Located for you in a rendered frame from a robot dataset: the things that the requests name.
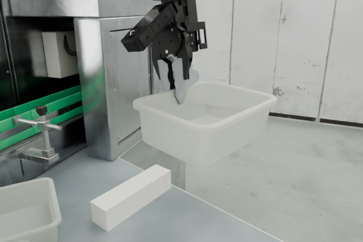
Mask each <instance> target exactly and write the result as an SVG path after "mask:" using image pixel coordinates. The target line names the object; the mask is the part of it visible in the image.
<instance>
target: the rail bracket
mask: <svg viewBox="0 0 363 242"><path fill-rule="evenodd" d="M47 111H48V110H47V107H46V106H45V105H40V106H37V107H36V112H37V113H38V114H39V117H40V120H39V121H37V122H36V121H33V120H27V119H22V118H21V115H16V116H14V117H12V118H13V121H14V125H18V124H21V123H24V124H30V125H35V126H37V127H38V130H41V131H42V135H43V142H44V149H42V150H40V149H35V148H29V149H27V150H25V151H23V152H22V153H21V155H22V159H21V164H22V170H23V175H26V174H28V173H30V172H31V171H33V170H35V169H36V168H37V165H36V162H39V163H43V164H47V165H51V164H52V163H54V162H56V161H57V160H59V154H58V153H55V150H54V148H52V147H50V141H49V134H48V130H49V129H56V130H61V129H62V127H61V126H59V125H53V124H50V120H48V119H46V113H47Z"/></svg>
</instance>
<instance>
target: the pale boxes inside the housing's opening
mask: <svg viewBox="0 0 363 242"><path fill-rule="evenodd" d="M64 35H66V39H67V42H68V46H69V49H70V50H71V51H76V41H75V31H74V29H67V30H65V31H60V30H56V31H44V32H42V37H43V44H44V52H45V60H46V67H47V72H48V77H53V78H64V77H68V76H72V75H75V74H78V73H79V70H78V60H77V56H71V55H69V54H68V53H67V52H66V51H65V48H64Z"/></svg>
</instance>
